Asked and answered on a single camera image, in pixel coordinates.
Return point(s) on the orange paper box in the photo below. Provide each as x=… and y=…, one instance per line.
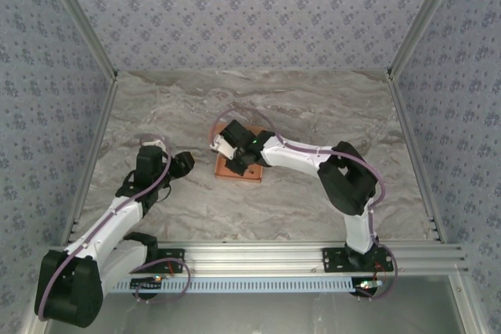
x=259, y=176

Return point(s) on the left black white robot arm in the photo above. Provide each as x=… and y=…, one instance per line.
x=66, y=291

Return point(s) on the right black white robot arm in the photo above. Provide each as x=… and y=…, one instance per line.
x=344, y=177

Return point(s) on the small circuit board adapter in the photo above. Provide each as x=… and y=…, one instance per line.
x=368, y=284
x=146, y=282

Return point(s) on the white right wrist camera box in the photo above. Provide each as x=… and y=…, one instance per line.
x=223, y=148

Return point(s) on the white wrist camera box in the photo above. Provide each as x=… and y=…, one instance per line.
x=152, y=141
x=223, y=148

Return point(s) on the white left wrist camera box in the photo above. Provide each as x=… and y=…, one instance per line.
x=152, y=141

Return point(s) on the aluminium table side rail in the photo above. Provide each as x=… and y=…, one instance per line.
x=102, y=123
x=407, y=123

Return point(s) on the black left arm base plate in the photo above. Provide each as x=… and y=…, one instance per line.
x=176, y=256

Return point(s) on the aluminium mounting rail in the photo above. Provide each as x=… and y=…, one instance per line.
x=254, y=257

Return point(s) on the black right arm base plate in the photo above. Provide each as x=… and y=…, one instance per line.
x=332, y=259

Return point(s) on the aluminium frame post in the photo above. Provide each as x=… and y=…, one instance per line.
x=424, y=17
x=82, y=17

